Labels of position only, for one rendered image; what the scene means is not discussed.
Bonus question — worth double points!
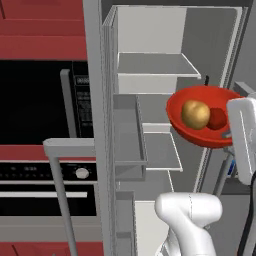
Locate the white oven door handle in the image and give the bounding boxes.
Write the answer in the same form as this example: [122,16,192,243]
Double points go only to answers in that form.
[0,191,89,199]

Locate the red cabinet panel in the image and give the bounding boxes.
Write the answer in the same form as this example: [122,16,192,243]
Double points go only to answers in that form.
[0,144,97,163]

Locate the grey fridge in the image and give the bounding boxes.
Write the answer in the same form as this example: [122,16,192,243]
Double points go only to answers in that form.
[99,0,256,256]

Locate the red drawer front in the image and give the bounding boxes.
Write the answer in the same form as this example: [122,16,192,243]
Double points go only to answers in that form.
[0,241,105,256]

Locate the white fridge drawer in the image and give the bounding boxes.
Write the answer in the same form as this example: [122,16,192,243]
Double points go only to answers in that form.
[134,199,175,256]

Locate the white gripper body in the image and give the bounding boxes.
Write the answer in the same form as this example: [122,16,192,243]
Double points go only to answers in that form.
[226,96,256,186]

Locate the grey short fridge shelf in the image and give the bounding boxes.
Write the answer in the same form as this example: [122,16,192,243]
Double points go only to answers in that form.
[136,93,174,133]

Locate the black microwave oven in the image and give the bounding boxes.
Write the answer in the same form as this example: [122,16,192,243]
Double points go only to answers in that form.
[0,59,95,146]

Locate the red wall cupboards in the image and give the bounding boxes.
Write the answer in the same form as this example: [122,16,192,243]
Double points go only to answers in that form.
[0,0,89,62]

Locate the grey open fridge door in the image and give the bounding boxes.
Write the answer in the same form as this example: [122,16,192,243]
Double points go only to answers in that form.
[82,0,149,256]

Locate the silver oven knob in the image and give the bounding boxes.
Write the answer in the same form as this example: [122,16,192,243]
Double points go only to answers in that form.
[75,167,90,180]

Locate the grey white-edged fridge shelf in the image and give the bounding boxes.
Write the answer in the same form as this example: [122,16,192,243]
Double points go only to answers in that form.
[143,131,184,173]

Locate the grey narrow fridge door bin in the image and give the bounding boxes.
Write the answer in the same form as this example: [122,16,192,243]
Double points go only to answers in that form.
[114,190,137,256]

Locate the grey angled fridge door handle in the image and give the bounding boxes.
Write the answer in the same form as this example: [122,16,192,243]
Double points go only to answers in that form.
[42,137,97,256]

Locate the grey wide fridge shelf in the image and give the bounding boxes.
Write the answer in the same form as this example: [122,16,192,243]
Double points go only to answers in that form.
[116,52,202,80]

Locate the grey microwave door handle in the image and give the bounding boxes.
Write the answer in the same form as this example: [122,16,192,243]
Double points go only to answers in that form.
[59,68,79,140]

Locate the red bowl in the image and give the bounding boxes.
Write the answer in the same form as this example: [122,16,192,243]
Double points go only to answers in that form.
[165,84,246,150]

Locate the yellow-brown potato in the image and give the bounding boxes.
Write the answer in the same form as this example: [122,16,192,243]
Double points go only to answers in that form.
[180,99,212,131]

